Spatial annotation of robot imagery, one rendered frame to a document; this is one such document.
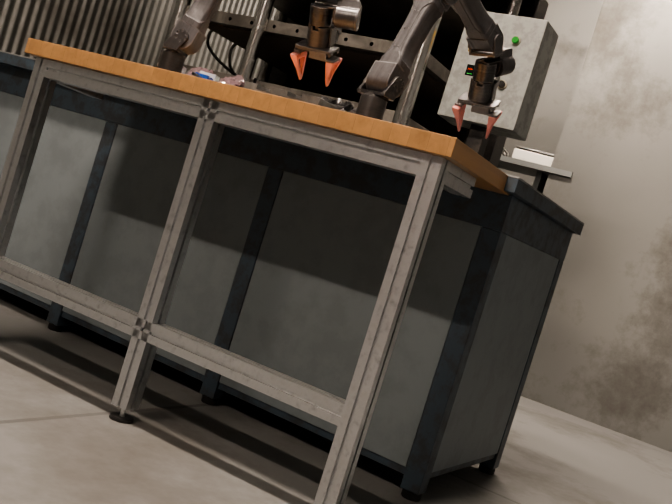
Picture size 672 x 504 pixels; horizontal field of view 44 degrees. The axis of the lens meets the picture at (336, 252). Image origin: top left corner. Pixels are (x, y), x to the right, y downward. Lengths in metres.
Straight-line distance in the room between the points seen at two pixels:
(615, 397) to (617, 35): 1.91
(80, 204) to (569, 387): 2.82
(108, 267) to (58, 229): 0.25
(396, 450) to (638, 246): 2.74
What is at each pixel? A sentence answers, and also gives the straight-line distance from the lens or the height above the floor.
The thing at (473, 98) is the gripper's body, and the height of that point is 1.00.
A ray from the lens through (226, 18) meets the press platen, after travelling 3.65.
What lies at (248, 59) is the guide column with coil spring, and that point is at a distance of 3.46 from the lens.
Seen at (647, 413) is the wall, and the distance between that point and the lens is 4.56.
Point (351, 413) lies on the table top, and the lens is 1.68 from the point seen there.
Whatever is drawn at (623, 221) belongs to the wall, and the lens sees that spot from 4.62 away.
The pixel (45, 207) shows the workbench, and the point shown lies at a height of 0.35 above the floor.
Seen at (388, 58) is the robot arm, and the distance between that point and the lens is 1.96.
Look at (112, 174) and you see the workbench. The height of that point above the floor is 0.52.
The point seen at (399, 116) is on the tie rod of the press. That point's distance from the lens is 3.03.
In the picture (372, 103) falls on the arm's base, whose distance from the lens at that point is 1.90.
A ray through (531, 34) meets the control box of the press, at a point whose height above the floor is 1.41.
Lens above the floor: 0.57
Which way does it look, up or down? 2 degrees down
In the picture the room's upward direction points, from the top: 17 degrees clockwise
